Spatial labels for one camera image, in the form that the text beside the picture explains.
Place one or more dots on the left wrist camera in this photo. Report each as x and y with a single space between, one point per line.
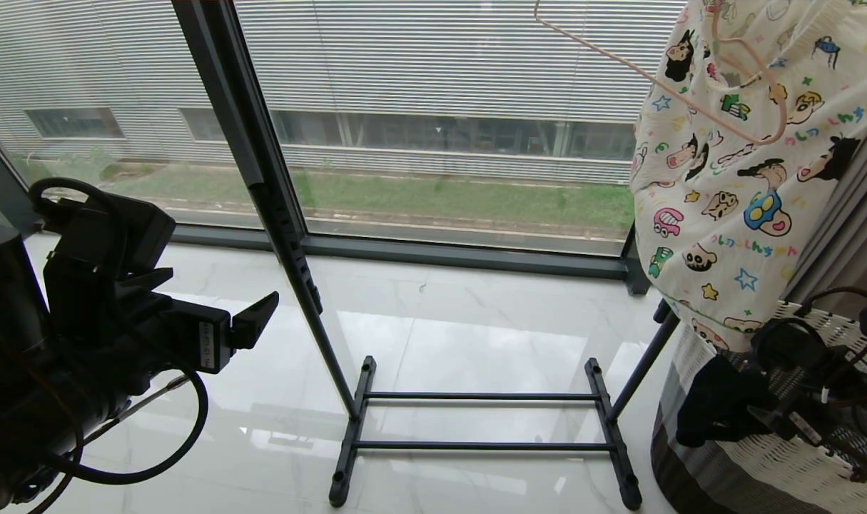
112 235

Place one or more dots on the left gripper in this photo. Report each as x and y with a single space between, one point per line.
190 335

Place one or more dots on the black clothes rack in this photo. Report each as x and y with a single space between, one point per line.
297 271

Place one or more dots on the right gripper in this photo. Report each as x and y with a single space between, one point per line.
797 421

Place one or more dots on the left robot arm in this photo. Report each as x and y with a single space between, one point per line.
19 400

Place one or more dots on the window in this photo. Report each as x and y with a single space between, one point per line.
404 107

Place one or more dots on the cream printed garment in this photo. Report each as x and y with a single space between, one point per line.
733 214

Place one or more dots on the black garment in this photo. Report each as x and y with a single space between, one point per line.
718 400

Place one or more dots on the beige curtain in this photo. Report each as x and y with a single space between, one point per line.
847 214

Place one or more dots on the pink clothes hanger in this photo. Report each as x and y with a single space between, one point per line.
783 125

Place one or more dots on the white laundry basket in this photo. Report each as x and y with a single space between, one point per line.
747 478

